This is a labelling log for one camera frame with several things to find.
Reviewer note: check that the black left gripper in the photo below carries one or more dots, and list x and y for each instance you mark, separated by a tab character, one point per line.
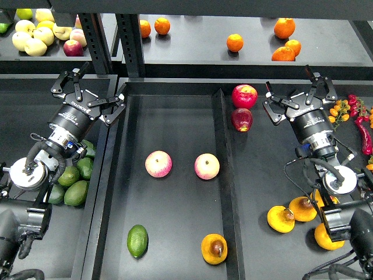
78	117

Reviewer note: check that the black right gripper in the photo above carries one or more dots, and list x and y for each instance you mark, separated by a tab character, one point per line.
304	111

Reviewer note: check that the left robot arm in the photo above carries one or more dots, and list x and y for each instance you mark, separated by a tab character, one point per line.
27	184

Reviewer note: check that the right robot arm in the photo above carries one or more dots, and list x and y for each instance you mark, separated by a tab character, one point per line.
341	196

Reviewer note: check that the dark avocado top pile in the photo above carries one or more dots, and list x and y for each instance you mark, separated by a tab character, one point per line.
90	149

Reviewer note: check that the green avocado right pile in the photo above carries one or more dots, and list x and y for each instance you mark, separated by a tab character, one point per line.
85	168

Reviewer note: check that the pale yellow pear right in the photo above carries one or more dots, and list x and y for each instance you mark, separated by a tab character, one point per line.
62	32

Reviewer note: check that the pale yellow pear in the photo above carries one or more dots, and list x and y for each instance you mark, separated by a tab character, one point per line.
25	26
44	34
19	40
62	32
35	47

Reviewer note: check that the pale yellow pear front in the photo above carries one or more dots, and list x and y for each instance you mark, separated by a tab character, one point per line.
35	47

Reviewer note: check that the round green avocado middle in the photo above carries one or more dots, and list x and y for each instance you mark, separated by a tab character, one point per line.
70	176

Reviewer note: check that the pale yellow pear centre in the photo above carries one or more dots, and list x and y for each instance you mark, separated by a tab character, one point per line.
44	34

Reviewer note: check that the pale yellow pear upper left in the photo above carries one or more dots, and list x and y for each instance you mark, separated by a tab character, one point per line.
25	26

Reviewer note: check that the pale pear top shelf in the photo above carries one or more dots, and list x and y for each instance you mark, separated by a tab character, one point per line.
43	14

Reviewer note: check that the yellow pear back pile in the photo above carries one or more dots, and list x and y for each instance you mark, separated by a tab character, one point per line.
315	195

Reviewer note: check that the orange shelf front right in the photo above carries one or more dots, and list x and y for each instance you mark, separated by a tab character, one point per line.
283	54

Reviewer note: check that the orange cherry tomato bunch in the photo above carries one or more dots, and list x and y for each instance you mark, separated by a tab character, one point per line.
339	113

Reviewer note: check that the orange shelf small right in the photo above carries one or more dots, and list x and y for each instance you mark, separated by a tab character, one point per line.
295	45

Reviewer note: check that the red apple upper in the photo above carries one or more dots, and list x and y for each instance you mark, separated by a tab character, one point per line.
244	96

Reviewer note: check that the red apple on shelf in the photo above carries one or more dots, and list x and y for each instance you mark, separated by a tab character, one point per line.
73	48

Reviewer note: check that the black left tray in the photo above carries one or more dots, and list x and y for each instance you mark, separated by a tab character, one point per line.
43	121

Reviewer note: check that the dark red apple lower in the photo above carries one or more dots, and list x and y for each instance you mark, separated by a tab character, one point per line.
242	119

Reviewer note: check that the red cherry tomato bunch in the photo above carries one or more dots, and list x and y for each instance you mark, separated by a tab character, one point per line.
358	108

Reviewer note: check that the peach on shelf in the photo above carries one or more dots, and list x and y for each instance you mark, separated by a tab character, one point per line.
78	35

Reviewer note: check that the orange shelf top right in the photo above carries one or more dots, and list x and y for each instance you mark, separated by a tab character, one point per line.
284	27

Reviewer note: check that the orange tomatoes right edge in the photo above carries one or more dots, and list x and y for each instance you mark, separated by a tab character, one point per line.
371	118

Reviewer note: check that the orange shelf middle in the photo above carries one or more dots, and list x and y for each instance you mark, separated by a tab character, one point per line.
235	42

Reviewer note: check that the yellow lemon on shelf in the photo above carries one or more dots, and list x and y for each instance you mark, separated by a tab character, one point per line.
45	23

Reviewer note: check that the red chili pepper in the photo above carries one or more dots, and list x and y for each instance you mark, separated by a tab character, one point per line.
366	141

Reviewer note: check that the orange shelf far left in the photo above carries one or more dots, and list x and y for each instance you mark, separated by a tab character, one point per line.
145	28

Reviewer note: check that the pink apple left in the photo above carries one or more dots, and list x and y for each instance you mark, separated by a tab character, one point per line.
158	164

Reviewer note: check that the green lime top shelf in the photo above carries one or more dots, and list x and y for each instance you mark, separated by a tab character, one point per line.
24	13

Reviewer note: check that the green fruit shelf edge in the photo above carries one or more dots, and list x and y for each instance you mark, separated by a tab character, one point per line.
4	27

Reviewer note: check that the black shelf post left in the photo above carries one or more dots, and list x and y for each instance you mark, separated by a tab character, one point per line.
92	27

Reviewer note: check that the black shelf post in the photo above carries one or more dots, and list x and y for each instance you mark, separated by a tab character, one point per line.
92	27
130	36

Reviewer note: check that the peach behind post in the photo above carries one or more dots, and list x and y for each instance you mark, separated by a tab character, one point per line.
78	24

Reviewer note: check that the black shelf post right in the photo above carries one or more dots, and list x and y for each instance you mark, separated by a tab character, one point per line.
130	36

